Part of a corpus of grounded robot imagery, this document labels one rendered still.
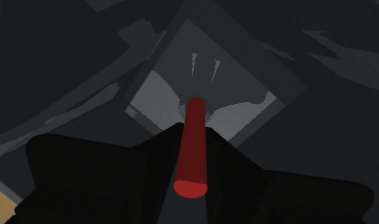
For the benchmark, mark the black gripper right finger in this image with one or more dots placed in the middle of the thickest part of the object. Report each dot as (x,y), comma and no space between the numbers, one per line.
(241,192)

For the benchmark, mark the red peg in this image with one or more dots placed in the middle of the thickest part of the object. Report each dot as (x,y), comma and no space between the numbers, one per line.
(191,174)

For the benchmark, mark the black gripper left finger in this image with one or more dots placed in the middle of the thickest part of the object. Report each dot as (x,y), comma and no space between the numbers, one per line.
(141,174)

